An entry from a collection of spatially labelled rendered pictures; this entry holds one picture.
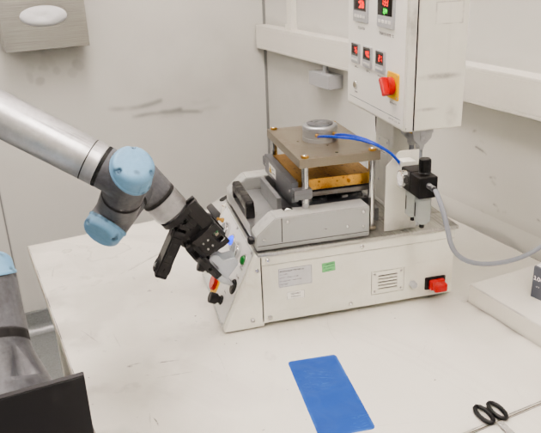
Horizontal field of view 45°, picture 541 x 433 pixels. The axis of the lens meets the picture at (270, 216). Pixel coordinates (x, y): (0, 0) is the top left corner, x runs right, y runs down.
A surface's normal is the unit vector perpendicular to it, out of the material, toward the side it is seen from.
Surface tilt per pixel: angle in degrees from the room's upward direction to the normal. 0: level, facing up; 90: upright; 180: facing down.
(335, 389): 0
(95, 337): 0
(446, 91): 90
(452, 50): 90
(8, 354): 31
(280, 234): 90
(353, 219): 90
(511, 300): 0
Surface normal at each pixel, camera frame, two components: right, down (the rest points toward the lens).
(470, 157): -0.90, 0.19
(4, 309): 0.75, -0.48
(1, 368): 0.31, -0.72
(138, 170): 0.37, -0.47
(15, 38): 0.43, 0.32
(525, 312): -0.04, -0.93
